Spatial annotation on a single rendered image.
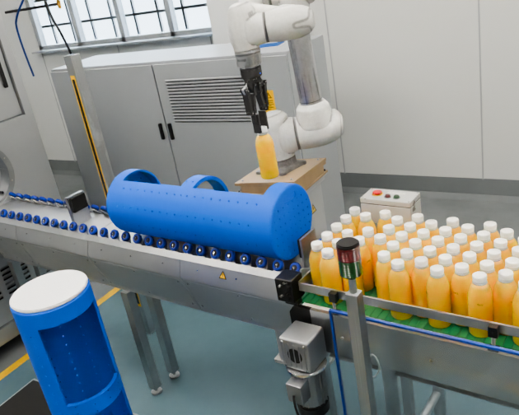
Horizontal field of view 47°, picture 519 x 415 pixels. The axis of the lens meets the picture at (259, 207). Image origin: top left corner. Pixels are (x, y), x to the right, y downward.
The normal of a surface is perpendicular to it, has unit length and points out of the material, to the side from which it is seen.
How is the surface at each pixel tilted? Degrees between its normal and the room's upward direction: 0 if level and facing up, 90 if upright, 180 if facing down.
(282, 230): 90
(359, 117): 90
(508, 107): 90
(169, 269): 70
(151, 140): 90
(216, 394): 0
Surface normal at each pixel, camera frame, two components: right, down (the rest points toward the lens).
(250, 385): -0.17, -0.91
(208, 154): -0.51, 0.42
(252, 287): -0.59, 0.08
